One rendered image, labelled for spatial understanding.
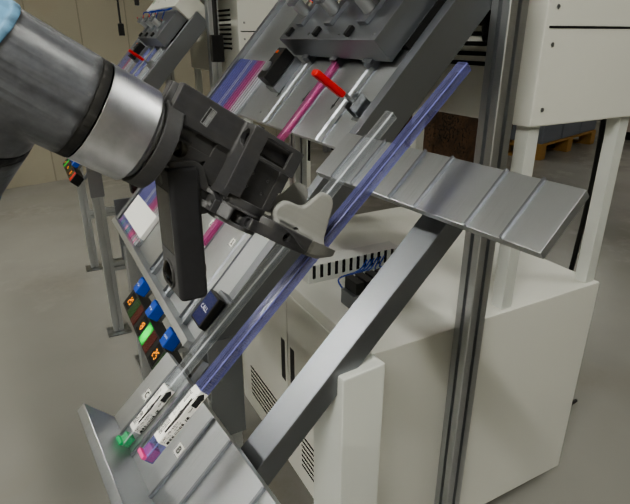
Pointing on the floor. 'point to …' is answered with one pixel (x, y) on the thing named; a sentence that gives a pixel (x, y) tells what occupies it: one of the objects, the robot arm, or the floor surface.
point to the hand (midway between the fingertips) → (315, 252)
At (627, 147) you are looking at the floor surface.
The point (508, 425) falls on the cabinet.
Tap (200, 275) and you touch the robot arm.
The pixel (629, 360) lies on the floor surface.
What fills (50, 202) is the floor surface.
